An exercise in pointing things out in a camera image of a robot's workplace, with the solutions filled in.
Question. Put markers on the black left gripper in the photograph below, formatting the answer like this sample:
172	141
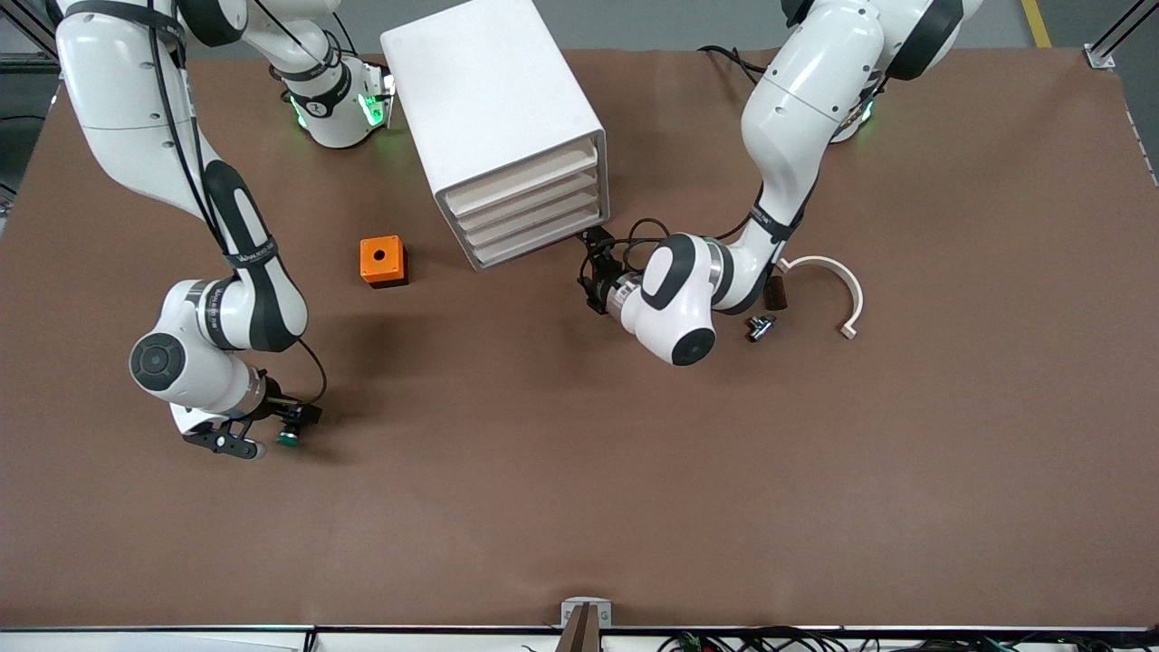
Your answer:
602	282

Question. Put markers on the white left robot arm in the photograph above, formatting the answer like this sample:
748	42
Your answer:
806	91

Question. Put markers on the chrome metal fitting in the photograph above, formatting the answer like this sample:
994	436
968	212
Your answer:
761	328

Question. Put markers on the green push button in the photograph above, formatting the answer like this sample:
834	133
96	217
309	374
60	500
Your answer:
290	438

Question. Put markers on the orange button box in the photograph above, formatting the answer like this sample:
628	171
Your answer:
391	264

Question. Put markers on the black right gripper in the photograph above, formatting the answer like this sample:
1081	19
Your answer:
288	416

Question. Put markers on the grey metal table bracket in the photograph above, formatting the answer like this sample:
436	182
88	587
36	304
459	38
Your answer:
586	614

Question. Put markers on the dark brown cylinder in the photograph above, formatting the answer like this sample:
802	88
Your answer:
776	294

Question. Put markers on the white drawer cabinet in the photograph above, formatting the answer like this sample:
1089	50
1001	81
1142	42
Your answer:
489	81

